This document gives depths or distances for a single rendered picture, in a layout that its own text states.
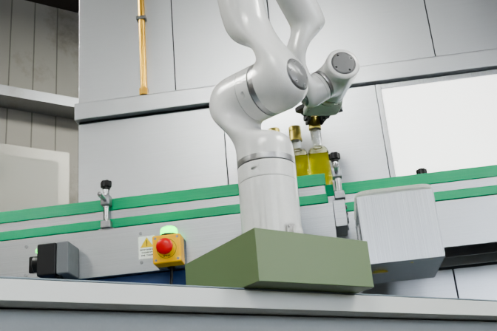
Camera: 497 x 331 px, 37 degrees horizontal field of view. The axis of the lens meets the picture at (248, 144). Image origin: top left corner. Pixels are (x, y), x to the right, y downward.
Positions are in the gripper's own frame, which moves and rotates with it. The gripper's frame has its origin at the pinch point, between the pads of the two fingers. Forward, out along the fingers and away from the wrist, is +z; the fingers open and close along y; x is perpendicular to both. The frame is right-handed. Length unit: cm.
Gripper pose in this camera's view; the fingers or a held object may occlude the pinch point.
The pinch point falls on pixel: (314, 117)
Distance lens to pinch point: 212.4
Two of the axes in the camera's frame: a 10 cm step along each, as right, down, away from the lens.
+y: -9.9, 0.2, -1.6
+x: 0.8, 9.2, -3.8
